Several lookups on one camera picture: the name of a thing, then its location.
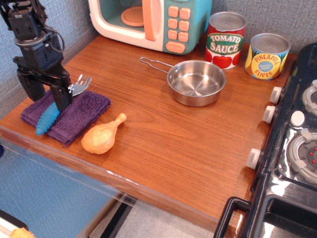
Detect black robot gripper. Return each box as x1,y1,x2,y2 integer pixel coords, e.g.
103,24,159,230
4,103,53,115
13,31,73,111

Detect blue handled metal fork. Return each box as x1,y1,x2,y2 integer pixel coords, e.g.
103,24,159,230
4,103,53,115
36,74,92,135

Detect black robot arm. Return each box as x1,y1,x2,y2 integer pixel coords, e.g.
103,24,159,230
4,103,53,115
0,0,73,111

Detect purple folded towel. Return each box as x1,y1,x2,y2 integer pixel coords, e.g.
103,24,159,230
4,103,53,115
21,90,111,146

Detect orange toy chicken drumstick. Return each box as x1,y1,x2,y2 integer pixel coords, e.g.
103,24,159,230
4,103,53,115
81,113,127,154

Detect teal toy microwave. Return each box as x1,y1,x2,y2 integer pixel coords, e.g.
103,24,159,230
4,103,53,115
88,0,212,55

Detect small steel pan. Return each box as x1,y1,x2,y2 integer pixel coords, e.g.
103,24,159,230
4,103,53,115
139,57,226,107

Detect orange plush toy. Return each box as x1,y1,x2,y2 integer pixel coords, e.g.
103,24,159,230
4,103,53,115
9,228,35,238

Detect tomato sauce can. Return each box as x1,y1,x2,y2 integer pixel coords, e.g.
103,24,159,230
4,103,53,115
205,11,247,69

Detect pineapple slices can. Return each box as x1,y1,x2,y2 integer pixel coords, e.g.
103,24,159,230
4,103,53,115
245,33,291,80

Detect black toy stove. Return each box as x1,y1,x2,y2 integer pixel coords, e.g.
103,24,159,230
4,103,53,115
214,43,317,238

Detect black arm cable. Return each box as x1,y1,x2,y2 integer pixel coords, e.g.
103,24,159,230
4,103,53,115
44,26,65,54

